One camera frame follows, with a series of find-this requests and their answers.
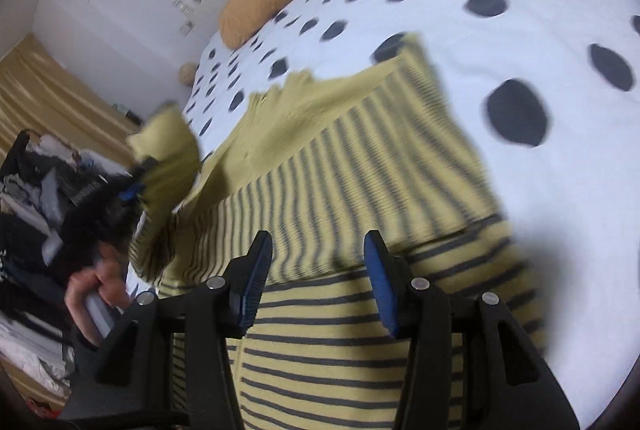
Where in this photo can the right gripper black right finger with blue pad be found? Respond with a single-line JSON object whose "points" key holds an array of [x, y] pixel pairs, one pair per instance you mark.
{"points": [[413, 309]]}

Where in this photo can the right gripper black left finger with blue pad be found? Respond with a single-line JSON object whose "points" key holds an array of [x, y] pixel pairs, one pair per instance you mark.
{"points": [[222, 308]]}

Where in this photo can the yellow grey striped knit sweater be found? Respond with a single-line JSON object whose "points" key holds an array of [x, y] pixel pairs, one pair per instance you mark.
{"points": [[319, 164]]}

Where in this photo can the rack of hanging clothes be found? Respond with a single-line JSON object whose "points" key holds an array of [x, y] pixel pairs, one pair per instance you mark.
{"points": [[40, 179]]}

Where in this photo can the person's left hand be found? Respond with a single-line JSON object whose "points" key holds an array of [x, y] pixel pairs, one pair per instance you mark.
{"points": [[104, 280]]}

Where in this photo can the golden satin curtain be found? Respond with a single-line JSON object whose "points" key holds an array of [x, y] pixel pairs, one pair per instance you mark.
{"points": [[37, 94]]}

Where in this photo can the small beige round ball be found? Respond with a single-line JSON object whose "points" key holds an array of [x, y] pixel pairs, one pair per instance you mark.
{"points": [[187, 73]]}

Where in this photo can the white bedspread with dark dots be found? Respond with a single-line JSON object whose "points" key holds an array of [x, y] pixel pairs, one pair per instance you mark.
{"points": [[547, 93]]}

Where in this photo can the white wall socket with plug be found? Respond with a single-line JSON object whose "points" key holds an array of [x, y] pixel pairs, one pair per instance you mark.
{"points": [[187, 11]]}

